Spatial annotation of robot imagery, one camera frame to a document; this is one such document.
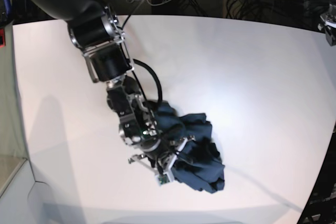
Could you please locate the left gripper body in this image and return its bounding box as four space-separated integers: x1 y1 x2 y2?
318 3 335 46

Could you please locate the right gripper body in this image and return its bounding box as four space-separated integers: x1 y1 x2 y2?
107 77 170 156

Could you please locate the dark blue t-shirt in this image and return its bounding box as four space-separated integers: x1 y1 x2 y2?
149 101 225 194

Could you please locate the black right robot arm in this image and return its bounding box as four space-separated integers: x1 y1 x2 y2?
31 0 194 177

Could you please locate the red black device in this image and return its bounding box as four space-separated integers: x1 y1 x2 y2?
0 28 6 48

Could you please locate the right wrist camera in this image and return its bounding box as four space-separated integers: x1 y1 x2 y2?
155 173 175 186

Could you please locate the blue handled tool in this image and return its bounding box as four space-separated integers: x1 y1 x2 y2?
3 0 12 16

